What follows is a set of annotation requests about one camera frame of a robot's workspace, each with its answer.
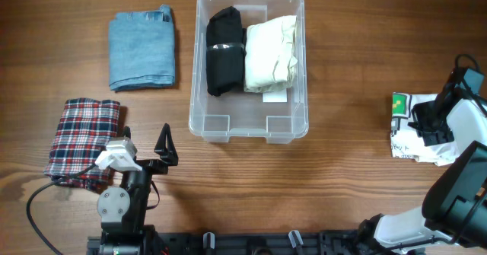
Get white shirt with green print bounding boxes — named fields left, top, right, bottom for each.
left=390, top=92, right=460, bottom=166

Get black garment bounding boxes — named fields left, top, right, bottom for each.
left=206, top=6, right=246, bottom=97

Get cream white garment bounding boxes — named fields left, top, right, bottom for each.
left=243, top=15, right=298, bottom=93

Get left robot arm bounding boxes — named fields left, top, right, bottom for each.
left=87, top=123, right=178, bottom=255

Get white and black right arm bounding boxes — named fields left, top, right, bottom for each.
left=354, top=91, right=486, bottom=254

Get clear plastic storage container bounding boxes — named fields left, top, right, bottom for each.
left=189, top=0, right=309, bottom=144

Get white label in container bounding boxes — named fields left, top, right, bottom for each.
left=263, top=89, right=288, bottom=103

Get folded red plaid shirt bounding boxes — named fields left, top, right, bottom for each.
left=43, top=97, right=120, bottom=192

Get folded blue denim jeans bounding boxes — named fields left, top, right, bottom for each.
left=109, top=5, right=176, bottom=91

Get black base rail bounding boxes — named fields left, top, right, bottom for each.
left=87, top=230, right=400, bottom=255

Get black camera cable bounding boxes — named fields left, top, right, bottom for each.
left=25, top=162, right=98, bottom=255

